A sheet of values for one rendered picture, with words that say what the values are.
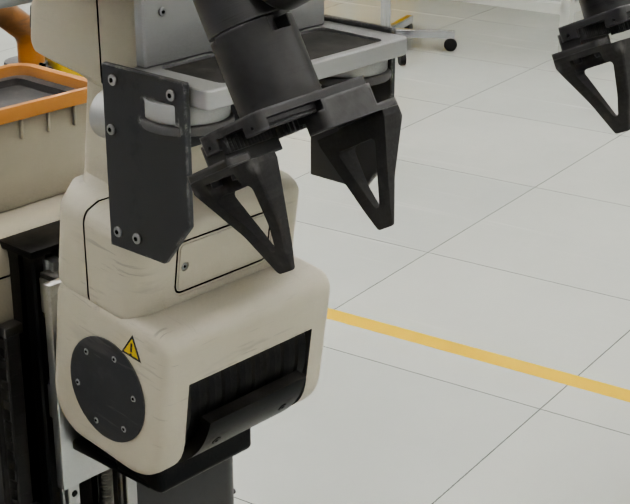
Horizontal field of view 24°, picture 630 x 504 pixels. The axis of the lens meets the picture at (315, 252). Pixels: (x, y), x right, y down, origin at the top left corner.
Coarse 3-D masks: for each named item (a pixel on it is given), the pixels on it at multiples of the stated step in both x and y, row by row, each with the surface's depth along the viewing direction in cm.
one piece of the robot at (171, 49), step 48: (144, 0) 117; (192, 0) 121; (144, 48) 118; (192, 48) 122; (336, 48) 126; (384, 48) 127; (96, 96) 123; (144, 96) 116; (192, 96) 113; (384, 96) 133; (144, 144) 118; (192, 144) 127; (144, 192) 120; (192, 192) 116; (144, 240) 122
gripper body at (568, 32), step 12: (588, 0) 123; (600, 0) 122; (612, 0) 122; (624, 0) 122; (588, 12) 124; (600, 12) 123; (612, 12) 119; (624, 12) 119; (576, 24) 122; (588, 24) 121; (612, 24) 120; (624, 24) 124; (564, 36) 123; (576, 36) 122
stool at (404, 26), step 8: (384, 0) 552; (384, 8) 553; (384, 16) 554; (408, 16) 577; (384, 24) 555; (392, 24) 564; (400, 24) 567; (408, 24) 576; (400, 32) 556; (408, 32) 555; (416, 32) 555; (424, 32) 555; (432, 32) 554; (440, 32) 554; (448, 32) 554; (448, 40) 555; (448, 48) 557; (400, 56) 535; (400, 64) 536
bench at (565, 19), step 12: (456, 0) 571; (468, 0) 568; (480, 0) 565; (492, 0) 562; (504, 0) 559; (516, 0) 556; (528, 0) 554; (540, 0) 553; (564, 0) 545; (576, 0) 553; (552, 12) 549; (564, 12) 547; (564, 24) 548
